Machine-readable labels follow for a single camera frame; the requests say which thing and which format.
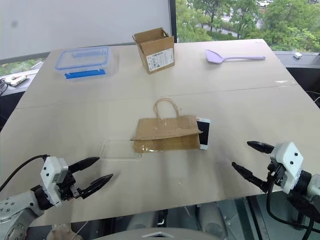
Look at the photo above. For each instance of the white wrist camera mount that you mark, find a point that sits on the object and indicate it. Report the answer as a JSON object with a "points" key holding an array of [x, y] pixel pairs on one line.
{"points": [[287, 155], [51, 170]]}

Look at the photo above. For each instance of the dark window frame post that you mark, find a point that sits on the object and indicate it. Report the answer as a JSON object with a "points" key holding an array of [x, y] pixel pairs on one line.
{"points": [[172, 20]]}

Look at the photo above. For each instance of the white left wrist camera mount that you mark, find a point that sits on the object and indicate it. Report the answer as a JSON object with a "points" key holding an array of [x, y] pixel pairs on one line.
{"points": [[51, 170]]}

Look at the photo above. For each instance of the white smartphone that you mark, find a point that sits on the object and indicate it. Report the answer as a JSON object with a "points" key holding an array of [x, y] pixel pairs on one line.
{"points": [[203, 133]]}

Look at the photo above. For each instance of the white power strip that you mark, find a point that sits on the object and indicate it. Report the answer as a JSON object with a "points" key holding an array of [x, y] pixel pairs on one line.
{"points": [[16, 80]]}

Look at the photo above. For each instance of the open brown cardboard box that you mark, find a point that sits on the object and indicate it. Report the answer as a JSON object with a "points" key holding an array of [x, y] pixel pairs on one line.
{"points": [[160, 58]]}

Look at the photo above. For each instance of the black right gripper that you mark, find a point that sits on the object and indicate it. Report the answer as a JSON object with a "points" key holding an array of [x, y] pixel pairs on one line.
{"points": [[276, 173]]}

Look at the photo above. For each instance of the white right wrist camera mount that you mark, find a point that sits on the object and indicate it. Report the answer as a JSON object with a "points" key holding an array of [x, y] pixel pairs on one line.
{"points": [[287, 155]]}

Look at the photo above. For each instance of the small white block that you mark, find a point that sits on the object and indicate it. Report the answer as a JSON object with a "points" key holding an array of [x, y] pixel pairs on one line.
{"points": [[297, 55]]}

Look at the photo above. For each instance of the clear container with blue lid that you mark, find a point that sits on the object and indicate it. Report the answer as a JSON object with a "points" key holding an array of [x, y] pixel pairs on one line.
{"points": [[83, 63]]}

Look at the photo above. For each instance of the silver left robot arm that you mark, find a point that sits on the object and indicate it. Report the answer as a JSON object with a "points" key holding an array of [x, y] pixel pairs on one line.
{"points": [[17, 207]]}

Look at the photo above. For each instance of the purple plastic rice scoop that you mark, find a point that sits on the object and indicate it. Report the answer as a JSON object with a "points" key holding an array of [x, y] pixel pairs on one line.
{"points": [[213, 57]]}

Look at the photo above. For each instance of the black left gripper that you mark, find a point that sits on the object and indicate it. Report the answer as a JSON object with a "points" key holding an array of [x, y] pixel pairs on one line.
{"points": [[67, 186]]}

